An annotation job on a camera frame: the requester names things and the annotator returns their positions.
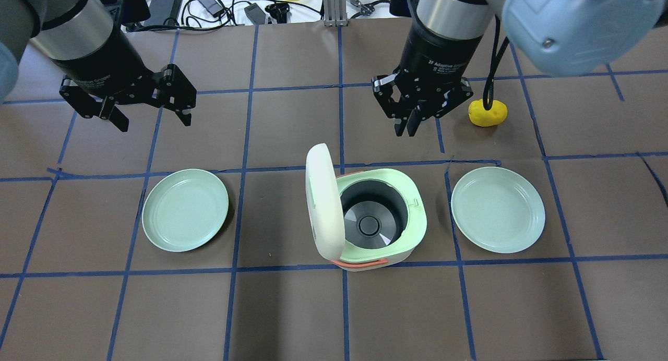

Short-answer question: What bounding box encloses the green plate away from potato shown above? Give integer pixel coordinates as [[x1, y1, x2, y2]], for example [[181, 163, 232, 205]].
[[141, 169, 230, 252]]

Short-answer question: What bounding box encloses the white rice cooker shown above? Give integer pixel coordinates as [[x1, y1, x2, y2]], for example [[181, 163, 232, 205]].
[[305, 143, 427, 271]]

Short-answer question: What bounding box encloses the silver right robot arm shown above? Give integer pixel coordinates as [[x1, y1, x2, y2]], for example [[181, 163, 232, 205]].
[[372, 0, 666, 137]]

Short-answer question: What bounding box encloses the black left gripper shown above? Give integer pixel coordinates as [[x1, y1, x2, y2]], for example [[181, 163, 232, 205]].
[[53, 31, 196, 133]]

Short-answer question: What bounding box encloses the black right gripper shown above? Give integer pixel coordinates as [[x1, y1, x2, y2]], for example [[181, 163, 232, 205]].
[[372, 25, 474, 137]]

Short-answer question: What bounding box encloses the yellow toy potato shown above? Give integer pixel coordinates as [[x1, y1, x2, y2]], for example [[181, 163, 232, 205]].
[[468, 99, 508, 127]]

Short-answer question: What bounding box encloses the black power adapter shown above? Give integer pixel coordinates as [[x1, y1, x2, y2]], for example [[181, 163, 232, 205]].
[[141, 0, 182, 27]]

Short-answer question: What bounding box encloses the aluminium frame post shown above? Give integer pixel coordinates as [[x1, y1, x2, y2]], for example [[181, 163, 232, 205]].
[[322, 0, 349, 27]]

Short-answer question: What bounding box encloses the green plate by potato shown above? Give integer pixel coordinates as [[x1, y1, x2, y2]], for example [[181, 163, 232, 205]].
[[451, 166, 546, 254]]

